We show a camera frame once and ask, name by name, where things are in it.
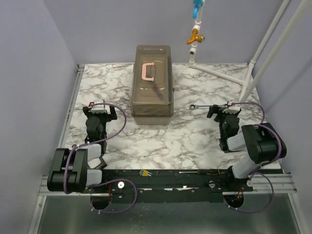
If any orange brass faucet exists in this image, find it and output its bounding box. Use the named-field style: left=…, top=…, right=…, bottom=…
left=186, top=28, right=205, bottom=44

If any white pvc pipe frame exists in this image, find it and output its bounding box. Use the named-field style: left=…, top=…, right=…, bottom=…
left=188, top=0, right=312, bottom=101

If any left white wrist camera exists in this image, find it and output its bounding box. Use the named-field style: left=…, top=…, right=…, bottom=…
left=88, top=99, right=107, bottom=114

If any long black screwdriver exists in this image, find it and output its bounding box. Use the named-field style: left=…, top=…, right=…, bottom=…
left=178, top=169, right=224, bottom=176

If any blue valve handle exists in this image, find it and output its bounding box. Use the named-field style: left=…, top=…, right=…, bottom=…
left=192, top=0, right=204, bottom=19

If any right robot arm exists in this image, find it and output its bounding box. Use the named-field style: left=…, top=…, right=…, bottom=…
left=207, top=101, right=287, bottom=191

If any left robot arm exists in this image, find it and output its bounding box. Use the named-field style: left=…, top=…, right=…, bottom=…
left=47, top=102, right=117, bottom=194

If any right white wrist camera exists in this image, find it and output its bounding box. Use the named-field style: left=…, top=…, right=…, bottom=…
left=222, top=100, right=241, bottom=115

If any aluminium extrusion frame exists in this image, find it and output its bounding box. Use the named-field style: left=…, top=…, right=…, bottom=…
left=26, top=64, right=85, bottom=234

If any black mounting rail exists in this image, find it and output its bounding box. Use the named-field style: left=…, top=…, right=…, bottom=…
left=84, top=169, right=253, bottom=204

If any chrome ratchet wrench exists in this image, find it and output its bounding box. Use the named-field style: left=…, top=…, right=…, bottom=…
left=189, top=104, right=211, bottom=110

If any taupe plastic tool box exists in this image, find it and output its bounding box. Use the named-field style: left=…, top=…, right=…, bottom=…
left=131, top=45, right=175, bottom=125

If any yellow hex key set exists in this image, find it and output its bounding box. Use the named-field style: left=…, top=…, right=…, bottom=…
left=139, top=170, right=152, bottom=176

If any black metal l bracket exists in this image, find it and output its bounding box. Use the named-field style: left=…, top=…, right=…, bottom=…
left=94, top=157, right=107, bottom=169

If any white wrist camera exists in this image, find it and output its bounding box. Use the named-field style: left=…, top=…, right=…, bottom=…
left=222, top=100, right=241, bottom=115
left=88, top=99, right=107, bottom=114

